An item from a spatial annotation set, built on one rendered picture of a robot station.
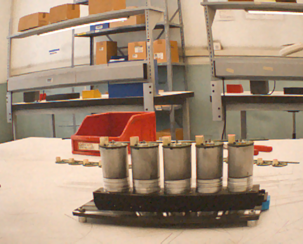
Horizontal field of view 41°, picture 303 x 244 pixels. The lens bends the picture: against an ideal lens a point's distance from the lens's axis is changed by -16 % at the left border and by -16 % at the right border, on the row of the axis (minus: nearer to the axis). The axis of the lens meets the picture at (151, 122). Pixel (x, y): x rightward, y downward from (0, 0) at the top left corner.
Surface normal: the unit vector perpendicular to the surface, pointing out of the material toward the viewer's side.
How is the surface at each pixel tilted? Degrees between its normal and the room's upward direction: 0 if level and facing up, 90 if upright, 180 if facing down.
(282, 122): 90
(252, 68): 90
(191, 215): 0
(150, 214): 0
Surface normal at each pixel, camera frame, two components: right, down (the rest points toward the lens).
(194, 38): -0.42, 0.11
